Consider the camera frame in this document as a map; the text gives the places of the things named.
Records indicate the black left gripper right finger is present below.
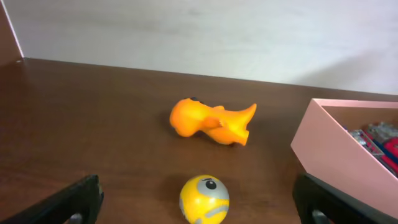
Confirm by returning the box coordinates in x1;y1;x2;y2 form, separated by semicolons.
292;173;397;224

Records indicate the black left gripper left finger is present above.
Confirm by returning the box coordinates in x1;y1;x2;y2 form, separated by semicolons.
1;175;104;224

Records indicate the pink cardboard box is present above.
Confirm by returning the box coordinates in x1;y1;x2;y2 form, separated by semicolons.
291;99;397;218

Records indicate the red toy fire truck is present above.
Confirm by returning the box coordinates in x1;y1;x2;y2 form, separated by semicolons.
366;122;397;160

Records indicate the red toy truck grey front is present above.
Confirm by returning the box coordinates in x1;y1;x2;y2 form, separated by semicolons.
349;129;397;177

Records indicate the yellow minion ball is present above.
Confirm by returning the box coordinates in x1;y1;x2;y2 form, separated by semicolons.
179;175;229;224

